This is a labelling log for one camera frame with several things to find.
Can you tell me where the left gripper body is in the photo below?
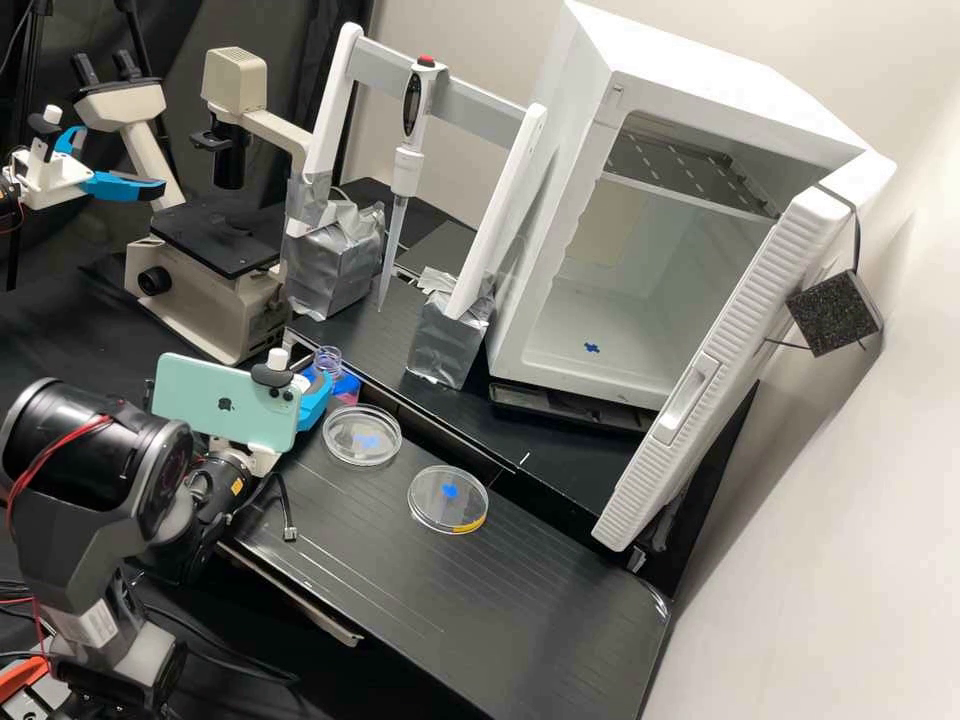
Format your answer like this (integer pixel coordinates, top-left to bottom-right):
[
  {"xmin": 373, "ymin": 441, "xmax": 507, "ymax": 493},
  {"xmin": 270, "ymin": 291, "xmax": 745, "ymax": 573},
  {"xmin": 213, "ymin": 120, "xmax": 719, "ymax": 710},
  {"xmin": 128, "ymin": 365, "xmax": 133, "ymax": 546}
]
[{"xmin": 10, "ymin": 145, "xmax": 96, "ymax": 212}]

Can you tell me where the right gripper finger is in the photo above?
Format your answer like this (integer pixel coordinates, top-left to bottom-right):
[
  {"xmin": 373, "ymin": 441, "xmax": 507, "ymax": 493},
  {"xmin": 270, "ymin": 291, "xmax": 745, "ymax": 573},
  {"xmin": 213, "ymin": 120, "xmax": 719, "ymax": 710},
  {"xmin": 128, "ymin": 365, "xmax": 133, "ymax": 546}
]
[{"xmin": 296, "ymin": 371, "xmax": 335, "ymax": 434}]

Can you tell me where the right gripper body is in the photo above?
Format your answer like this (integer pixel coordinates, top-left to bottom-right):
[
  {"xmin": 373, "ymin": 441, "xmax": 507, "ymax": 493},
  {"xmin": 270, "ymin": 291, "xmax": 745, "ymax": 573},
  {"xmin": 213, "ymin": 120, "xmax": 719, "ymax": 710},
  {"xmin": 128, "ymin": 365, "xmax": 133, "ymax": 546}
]
[{"xmin": 208, "ymin": 438, "xmax": 283, "ymax": 478}]

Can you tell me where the petri dish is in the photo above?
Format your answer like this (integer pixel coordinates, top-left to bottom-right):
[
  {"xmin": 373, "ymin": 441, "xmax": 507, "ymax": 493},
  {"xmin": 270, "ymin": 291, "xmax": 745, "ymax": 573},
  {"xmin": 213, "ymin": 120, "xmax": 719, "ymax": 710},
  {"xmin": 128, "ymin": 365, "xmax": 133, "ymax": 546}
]
[{"xmin": 321, "ymin": 402, "xmax": 405, "ymax": 469}]

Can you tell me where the cream microscope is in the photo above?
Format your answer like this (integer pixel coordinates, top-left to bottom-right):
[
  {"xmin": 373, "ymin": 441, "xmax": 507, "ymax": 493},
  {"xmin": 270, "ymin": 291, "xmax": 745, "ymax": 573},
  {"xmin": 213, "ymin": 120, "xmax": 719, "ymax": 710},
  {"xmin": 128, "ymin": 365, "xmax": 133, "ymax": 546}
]
[{"xmin": 70, "ymin": 46, "xmax": 315, "ymax": 369}]

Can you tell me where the black platform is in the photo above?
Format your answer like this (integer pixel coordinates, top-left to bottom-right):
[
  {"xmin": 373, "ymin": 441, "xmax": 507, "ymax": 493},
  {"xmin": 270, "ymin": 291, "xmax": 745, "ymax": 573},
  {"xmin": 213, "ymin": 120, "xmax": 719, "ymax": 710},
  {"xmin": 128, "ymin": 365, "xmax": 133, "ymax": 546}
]
[
  {"xmin": 287, "ymin": 178, "xmax": 760, "ymax": 598},
  {"xmin": 215, "ymin": 403, "xmax": 673, "ymax": 720}
]

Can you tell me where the pipette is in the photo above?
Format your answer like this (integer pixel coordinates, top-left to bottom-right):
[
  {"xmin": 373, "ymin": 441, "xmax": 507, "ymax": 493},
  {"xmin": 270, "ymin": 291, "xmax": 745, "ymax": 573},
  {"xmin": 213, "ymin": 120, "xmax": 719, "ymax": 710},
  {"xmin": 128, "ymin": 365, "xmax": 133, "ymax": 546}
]
[{"xmin": 376, "ymin": 55, "xmax": 450, "ymax": 313}]

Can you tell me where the white pipette stand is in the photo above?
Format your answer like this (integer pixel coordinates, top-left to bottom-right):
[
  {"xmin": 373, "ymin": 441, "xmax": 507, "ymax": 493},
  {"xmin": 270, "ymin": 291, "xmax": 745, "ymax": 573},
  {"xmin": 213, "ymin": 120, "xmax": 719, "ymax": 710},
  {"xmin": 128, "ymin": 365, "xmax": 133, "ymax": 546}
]
[{"xmin": 282, "ymin": 20, "xmax": 550, "ymax": 392}]

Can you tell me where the incubator door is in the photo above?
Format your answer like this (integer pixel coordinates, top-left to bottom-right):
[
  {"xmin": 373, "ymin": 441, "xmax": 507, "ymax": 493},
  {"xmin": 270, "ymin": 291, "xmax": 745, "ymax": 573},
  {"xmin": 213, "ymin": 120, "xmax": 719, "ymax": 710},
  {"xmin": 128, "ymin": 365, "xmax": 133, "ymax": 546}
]
[{"xmin": 590, "ymin": 149, "xmax": 899, "ymax": 555}]

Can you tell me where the white incubator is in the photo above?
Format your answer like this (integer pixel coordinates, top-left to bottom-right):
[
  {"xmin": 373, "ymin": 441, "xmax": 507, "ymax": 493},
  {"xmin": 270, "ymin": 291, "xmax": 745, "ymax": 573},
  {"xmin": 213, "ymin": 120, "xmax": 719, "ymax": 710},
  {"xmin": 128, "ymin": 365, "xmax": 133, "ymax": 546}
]
[{"xmin": 483, "ymin": 0, "xmax": 899, "ymax": 415}]

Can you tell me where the black cable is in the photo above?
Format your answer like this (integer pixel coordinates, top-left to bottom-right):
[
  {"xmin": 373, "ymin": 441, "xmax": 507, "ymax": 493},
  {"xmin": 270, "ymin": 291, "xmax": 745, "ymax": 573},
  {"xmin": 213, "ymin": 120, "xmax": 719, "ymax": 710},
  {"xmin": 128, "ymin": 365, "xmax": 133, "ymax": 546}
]
[{"xmin": 269, "ymin": 472, "xmax": 300, "ymax": 544}]

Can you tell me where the right wrist camera phone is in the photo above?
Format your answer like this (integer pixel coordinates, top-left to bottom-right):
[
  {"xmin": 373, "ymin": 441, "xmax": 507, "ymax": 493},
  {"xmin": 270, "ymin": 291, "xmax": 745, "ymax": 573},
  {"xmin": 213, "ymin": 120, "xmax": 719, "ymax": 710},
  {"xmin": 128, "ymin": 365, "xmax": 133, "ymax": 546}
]
[{"xmin": 146, "ymin": 347, "xmax": 307, "ymax": 455}]

